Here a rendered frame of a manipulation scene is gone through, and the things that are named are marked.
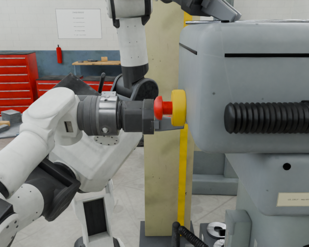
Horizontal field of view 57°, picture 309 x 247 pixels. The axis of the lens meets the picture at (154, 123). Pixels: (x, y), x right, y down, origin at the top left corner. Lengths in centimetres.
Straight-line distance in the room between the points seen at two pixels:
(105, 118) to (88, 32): 908
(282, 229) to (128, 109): 35
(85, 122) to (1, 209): 22
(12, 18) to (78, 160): 967
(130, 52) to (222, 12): 43
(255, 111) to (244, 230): 31
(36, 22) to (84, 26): 150
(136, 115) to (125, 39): 37
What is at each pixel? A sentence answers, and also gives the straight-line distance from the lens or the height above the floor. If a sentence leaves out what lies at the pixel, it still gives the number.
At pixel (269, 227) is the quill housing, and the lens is 51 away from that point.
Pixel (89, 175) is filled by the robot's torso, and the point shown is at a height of 151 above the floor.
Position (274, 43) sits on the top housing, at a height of 187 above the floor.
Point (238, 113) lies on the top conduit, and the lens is 31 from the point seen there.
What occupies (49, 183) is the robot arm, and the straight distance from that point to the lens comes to 76.
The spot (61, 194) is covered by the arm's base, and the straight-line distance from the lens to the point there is 75.
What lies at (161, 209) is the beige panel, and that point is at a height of 33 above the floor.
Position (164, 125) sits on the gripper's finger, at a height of 170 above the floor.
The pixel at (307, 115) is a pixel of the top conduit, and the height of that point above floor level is 180.
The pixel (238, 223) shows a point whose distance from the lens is 57.
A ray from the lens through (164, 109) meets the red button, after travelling 45.
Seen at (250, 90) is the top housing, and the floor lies 182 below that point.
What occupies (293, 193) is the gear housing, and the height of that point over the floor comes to 167.
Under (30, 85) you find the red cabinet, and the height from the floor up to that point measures 91.
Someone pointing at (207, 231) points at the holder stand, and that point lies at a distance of 120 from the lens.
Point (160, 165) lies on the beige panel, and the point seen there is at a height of 77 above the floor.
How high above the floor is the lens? 188
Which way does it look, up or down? 19 degrees down
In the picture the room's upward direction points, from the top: straight up
